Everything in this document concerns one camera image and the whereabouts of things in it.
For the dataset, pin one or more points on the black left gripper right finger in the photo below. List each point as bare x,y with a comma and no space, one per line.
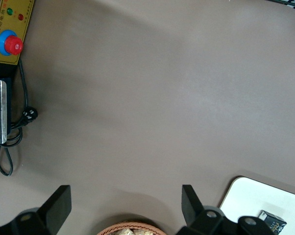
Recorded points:
194,215

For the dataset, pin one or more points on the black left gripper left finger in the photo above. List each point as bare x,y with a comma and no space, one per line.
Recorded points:
52,213

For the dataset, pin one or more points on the beige plastic serving tray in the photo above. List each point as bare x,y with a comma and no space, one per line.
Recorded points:
260,195

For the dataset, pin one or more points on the clear-wrapped rice cracker packet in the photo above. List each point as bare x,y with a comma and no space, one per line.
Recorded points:
142,232
124,232

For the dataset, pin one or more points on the round brown wicker basket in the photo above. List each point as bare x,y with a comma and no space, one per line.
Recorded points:
128,224

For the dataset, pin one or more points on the black foil snack packet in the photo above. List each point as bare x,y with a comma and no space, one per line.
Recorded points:
278,224

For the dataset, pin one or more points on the red emergency stop button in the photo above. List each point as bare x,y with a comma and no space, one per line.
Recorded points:
14,45

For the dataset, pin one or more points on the yellow and black control box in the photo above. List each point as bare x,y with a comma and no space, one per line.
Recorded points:
20,24

